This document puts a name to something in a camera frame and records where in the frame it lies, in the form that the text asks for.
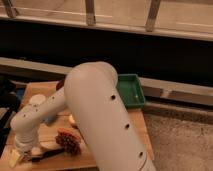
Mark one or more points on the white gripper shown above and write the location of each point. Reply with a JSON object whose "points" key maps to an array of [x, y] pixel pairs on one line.
{"points": [[23, 144]]}

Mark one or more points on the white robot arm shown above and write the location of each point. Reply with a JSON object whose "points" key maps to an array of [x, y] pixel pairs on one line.
{"points": [[90, 93]]}

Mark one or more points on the purple bowl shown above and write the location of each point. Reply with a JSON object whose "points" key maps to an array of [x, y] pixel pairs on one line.
{"points": [[60, 84]]}

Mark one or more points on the wooden table board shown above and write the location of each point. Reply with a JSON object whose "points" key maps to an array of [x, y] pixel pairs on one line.
{"points": [[63, 161]]}

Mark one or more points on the red chili pepper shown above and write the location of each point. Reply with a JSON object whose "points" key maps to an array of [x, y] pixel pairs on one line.
{"points": [[68, 132]]}

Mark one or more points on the dark grape bunch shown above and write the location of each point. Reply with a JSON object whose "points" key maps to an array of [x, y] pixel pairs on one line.
{"points": [[69, 143]]}

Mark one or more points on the white round lid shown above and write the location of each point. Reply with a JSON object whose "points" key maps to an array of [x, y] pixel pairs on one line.
{"points": [[37, 99]]}

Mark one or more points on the yellow red apple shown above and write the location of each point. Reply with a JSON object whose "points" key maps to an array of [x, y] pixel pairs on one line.
{"points": [[72, 122]]}

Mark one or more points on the green plastic tray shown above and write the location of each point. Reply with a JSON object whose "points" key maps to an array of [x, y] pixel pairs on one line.
{"points": [[130, 91]]}

